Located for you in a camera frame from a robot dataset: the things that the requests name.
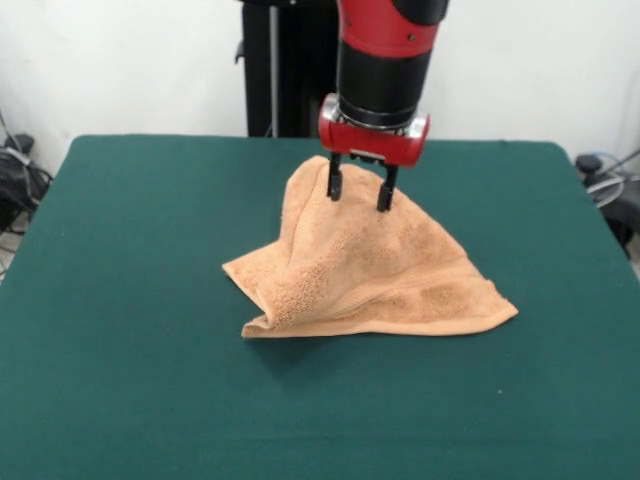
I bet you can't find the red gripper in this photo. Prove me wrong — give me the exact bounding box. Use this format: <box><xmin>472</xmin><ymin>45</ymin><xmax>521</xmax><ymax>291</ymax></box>
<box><xmin>318</xmin><ymin>93</ymin><xmax>431</xmax><ymax>214</ymax></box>

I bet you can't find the orange terry towel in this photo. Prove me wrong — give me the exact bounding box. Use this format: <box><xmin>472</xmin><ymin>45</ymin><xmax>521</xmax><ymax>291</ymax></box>
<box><xmin>221</xmin><ymin>154</ymin><xmax>520</xmax><ymax>341</ymax></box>

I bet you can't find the dark green table cloth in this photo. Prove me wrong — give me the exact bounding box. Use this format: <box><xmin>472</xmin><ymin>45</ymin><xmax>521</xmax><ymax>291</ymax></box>
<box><xmin>0</xmin><ymin>133</ymin><xmax>640</xmax><ymax>480</ymax></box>

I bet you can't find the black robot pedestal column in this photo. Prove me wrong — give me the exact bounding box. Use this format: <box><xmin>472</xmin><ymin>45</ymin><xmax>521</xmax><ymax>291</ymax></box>
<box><xmin>234</xmin><ymin>0</ymin><xmax>342</xmax><ymax>140</ymax></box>

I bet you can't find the grey cable coil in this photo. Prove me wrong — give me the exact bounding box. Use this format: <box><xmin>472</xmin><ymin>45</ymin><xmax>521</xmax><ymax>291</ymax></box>
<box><xmin>582</xmin><ymin>149</ymin><xmax>640</xmax><ymax>206</ymax></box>

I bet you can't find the black cable bundle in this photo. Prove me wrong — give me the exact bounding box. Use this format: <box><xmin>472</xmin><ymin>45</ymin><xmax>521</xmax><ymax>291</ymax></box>
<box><xmin>0</xmin><ymin>144</ymin><xmax>54</xmax><ymax>236</ymax></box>

